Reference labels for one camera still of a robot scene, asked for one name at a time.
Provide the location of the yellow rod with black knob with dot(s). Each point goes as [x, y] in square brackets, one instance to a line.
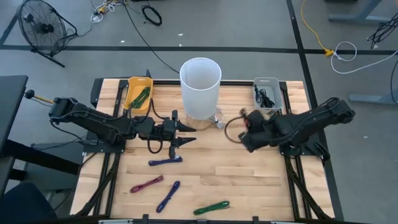
[43, 99]

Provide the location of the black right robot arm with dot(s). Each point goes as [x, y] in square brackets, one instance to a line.
[311, 124]

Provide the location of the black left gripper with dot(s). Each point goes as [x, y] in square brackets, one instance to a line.
[173, 149]

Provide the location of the black floor fan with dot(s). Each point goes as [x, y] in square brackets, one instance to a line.
[43, 28]

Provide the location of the dark office chair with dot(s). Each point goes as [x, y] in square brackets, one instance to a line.
[21, 205]

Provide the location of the black desk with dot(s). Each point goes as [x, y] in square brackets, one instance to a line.
[11, 102]

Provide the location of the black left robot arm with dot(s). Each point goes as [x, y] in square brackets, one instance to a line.
[93, 119]

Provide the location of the yellow plastic bin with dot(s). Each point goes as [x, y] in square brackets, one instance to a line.
[130, 85]

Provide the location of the light grey plastic bin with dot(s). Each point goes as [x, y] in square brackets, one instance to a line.
[278, 90]

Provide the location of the grey desk leg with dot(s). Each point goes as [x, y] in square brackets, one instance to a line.
[357, 17]
[373, 99]

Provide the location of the black aluminium table frame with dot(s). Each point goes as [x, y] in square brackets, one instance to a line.
[236, 83]

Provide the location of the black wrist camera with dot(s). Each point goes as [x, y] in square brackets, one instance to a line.
[255, 120]
[169, 128]

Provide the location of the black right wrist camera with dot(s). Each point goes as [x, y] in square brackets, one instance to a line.
[255, 120]

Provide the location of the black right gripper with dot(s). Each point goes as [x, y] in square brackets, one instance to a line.
[261, 138]

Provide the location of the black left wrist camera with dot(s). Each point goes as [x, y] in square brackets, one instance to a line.
[169, 128]

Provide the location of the white cylindrical bucket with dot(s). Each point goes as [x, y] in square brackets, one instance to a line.
[200, 90]

